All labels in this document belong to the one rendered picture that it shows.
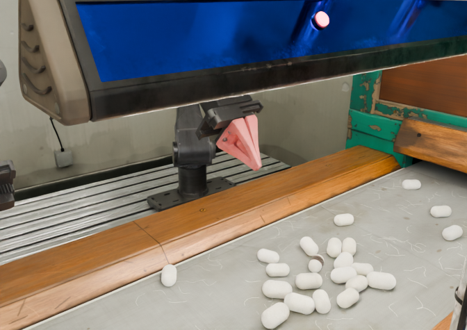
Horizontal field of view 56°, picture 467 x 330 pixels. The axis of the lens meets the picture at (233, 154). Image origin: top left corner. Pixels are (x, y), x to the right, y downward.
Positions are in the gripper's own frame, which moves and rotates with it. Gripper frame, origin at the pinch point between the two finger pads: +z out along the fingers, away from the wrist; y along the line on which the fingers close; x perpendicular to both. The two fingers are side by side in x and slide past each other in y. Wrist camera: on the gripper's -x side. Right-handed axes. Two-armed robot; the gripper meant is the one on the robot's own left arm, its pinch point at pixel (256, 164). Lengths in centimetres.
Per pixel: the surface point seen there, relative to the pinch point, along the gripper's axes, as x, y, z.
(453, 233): -6.1, 21.6, 22.7
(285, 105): 110, 134, -72
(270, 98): 118, 135, -84
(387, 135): 7.4, 43.1, -0.4
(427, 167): 7.1, 47.7, 9.7
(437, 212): -2.5, 26.8, 18.9
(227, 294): 2.7, -13.0, 15.0
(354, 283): -5.1, -0.4, 21.4
